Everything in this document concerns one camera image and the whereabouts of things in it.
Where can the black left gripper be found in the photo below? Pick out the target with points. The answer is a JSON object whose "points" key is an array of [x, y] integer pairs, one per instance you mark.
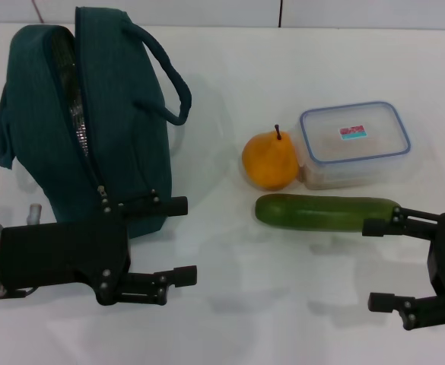
{"points": [[62, 252]]}

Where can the green cucumber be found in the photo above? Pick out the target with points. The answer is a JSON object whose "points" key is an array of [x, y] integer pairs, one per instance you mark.
{"points": [[321, 214]]}

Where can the orange yellow pear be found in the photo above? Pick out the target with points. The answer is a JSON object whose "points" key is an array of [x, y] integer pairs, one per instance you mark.
{"points": [[269, 159]]}

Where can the clear food container blue lid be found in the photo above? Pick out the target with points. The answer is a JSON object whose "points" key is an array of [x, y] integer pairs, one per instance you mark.
{"points": [[355, 152]]}

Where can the dark teal insulated lunch bag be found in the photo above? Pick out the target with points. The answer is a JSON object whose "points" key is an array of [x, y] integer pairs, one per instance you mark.
{"points": [[131, 144]]}

